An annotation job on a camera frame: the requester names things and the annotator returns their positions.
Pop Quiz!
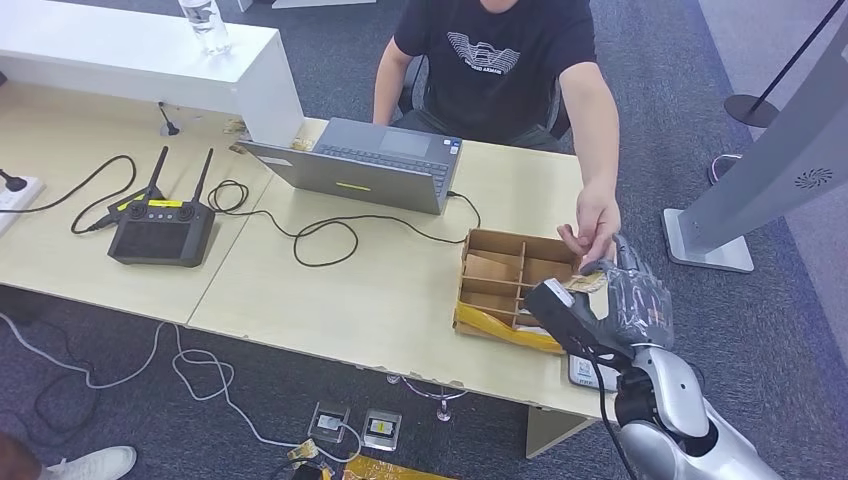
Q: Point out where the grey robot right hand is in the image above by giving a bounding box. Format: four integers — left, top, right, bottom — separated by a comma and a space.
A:
579, 233, 676, 359

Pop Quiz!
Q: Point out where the person's left hand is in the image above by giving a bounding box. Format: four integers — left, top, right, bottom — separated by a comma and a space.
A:
556, 182, 623, 266

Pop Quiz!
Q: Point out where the tan ID card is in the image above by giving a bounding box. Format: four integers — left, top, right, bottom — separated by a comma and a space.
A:
563, 270, 609, 294

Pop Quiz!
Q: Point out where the white card reader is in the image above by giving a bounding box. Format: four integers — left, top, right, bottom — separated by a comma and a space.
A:
567, 354, 622, 393

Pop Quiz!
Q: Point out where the person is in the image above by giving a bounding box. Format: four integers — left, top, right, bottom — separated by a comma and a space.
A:
372, 0, 623, 266

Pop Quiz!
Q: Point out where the cardboard divider box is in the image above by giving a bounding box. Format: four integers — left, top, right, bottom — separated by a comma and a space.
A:
453, 228, 586, 356

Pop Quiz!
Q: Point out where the desk leg panel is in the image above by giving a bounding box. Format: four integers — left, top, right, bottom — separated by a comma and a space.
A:
525, 405, 594, 460

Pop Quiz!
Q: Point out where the grey kiosk stand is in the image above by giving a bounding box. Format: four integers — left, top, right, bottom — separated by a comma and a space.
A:
662, 26, 848, 274

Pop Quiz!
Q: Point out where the black office chair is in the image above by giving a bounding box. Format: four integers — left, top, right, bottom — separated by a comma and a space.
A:
396, 56, 572, 140

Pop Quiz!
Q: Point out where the grey open laptop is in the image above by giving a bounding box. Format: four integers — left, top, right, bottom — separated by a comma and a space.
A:
235, 117, 463, 217

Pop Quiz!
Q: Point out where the floor socket box yellow label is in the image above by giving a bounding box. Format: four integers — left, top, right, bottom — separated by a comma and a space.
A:
361, 409, 403, 453

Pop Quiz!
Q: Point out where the yellow plastic sheet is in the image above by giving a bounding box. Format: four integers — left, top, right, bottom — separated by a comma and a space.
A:
341, 454, 458, 480

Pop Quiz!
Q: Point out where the floor socket box open lid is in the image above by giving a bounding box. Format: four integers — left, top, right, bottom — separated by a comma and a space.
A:
307, 401, 350, 445

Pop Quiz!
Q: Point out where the small yellow tape scrap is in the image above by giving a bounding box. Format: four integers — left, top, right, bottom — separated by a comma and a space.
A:
288, 439, 333, 480

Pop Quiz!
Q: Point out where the small black desk microphone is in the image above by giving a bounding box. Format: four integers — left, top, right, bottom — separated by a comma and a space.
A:
156, 101, 181, 138

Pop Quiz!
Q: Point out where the clear plastic water bottle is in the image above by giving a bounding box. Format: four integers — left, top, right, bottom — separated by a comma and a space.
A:
176, 0, 232, 58

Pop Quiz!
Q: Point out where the black remote controller with antennas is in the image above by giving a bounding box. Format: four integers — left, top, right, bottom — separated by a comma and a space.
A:
107, 146, 217, 269

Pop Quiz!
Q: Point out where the white raised counter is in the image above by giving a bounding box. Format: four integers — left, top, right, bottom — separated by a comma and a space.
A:
0, 0, 305, 148

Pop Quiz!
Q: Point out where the white shoe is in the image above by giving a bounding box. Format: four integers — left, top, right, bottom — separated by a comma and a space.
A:
39, 447, 138, 480

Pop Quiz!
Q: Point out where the white power strip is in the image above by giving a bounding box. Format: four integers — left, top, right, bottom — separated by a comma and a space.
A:
0, 176, 46, 234

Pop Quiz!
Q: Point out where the bystander leg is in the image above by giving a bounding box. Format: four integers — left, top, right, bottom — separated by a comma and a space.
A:
0, 433, 42, 480

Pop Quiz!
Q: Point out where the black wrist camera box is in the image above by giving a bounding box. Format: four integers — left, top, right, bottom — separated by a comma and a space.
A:
523, 278, 631, 372

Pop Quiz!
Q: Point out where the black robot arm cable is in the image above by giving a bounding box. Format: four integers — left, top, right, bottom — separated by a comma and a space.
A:
582, 344, 639, 480

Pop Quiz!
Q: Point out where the black stanchion post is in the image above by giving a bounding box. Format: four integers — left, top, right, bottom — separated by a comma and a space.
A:
723, 0, 847, 129

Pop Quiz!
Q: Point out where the black laptop power cable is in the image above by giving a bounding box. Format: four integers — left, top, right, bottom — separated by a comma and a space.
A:
207, 180, 482, 269

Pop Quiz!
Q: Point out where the white floor cable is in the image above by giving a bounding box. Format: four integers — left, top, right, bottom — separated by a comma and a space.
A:
0, 314, 364, 465

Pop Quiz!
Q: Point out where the black controller cable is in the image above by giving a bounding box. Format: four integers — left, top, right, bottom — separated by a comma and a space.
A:
0, 154, 138, 236

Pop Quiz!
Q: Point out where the black floor cable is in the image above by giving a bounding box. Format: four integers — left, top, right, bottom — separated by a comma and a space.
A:
0, 317, 101, 448

